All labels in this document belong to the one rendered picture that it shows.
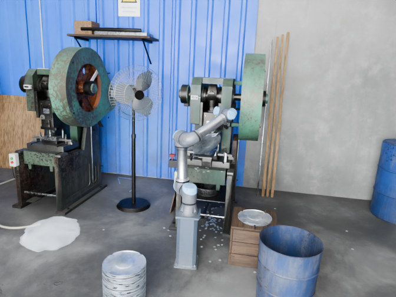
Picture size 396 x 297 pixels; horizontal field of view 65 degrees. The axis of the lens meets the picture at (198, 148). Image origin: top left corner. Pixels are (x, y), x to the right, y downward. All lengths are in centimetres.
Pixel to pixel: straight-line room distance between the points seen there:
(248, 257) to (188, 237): 53
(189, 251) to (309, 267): 95
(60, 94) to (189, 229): 174
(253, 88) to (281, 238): 122
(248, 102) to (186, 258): 138
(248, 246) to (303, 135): 211
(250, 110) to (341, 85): 191
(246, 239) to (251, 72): 139
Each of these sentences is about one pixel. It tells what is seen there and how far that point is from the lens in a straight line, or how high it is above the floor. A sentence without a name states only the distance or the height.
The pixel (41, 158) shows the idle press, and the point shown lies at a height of 57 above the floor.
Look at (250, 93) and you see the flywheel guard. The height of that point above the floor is 139.
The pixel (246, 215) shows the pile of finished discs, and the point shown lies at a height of 36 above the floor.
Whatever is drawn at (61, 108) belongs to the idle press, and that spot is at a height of 115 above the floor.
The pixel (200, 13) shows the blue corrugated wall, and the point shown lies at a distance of 433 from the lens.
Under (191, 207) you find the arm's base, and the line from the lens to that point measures 248.
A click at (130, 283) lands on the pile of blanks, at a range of 225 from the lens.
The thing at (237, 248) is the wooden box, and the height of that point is 16.
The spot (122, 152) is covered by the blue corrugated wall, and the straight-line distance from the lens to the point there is 473.
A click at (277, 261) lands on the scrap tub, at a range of 214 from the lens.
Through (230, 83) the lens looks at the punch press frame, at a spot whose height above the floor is 146.
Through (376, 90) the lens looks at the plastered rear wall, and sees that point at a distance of 449.
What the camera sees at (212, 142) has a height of 91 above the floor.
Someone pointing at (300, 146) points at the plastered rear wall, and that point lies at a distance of 438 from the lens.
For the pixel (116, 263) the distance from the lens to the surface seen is 231.
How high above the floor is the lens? 154
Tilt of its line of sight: 14 degrees down
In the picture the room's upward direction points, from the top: 3 degrees clockwise
